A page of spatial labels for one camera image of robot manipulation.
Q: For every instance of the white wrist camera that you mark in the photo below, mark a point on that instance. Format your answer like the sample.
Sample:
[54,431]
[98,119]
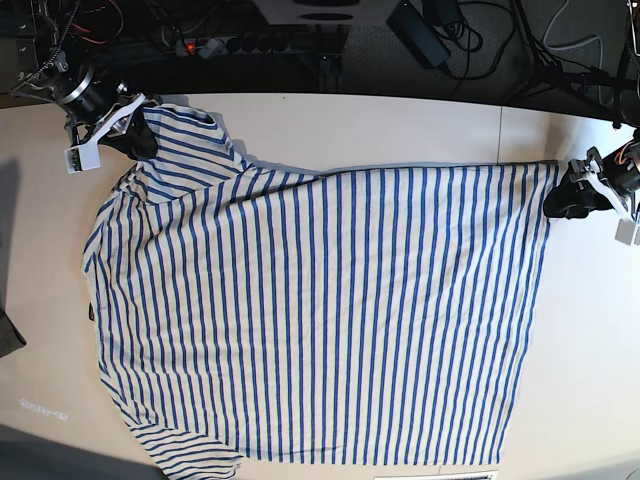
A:
[628,232]
[82,158]

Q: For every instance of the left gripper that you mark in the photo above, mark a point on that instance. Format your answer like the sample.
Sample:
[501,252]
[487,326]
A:
[614,176]

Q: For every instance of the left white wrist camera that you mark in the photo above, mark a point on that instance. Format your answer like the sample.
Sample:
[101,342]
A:
[628,232]

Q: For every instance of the black power strip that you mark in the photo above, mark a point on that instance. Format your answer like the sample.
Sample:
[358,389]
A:
[267,44]

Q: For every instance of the blue white striped T-shirt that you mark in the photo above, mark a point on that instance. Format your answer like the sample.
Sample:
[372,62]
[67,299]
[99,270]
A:
[377,316]

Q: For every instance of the dark cloth at edge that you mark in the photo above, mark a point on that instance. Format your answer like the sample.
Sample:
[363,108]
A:
[10,337]

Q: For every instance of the upper black power adapter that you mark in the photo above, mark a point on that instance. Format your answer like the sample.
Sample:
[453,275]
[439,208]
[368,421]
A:
[419,38]

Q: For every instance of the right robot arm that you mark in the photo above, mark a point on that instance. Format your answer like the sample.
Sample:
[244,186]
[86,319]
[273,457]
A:
[52,68]

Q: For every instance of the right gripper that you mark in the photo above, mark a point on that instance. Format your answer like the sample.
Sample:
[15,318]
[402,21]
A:
[114,121]

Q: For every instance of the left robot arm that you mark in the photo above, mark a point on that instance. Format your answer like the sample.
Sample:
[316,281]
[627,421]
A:
[598,183]

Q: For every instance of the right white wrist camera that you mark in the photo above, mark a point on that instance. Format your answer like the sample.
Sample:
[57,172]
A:
[82,158]

